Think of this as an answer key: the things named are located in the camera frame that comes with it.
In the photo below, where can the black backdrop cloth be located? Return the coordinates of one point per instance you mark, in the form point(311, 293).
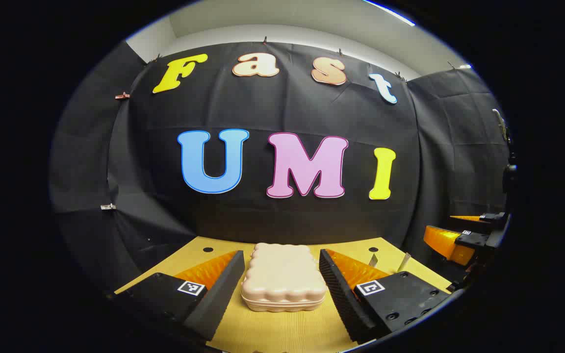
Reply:
point(263, 108)

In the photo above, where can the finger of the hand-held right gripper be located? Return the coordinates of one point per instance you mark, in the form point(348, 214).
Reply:
point(488, 217)
point(447, 242)

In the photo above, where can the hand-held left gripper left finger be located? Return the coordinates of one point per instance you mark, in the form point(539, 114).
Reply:
point(223, 289)

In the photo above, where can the small beige suitcase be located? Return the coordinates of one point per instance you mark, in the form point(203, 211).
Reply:
point(282, 274)

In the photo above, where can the silver skin care tube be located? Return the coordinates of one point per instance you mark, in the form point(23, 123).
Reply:
point(373, 261)

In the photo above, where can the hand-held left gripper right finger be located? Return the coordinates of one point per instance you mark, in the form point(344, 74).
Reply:
point(336, 289)

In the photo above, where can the silver metal clip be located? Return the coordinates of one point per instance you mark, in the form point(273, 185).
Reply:
point(108, 207)

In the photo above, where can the white green skin care tube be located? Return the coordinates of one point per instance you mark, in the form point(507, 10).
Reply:
point(404, 263)

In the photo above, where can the red clip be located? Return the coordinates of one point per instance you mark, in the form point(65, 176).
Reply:
point(122, 95)

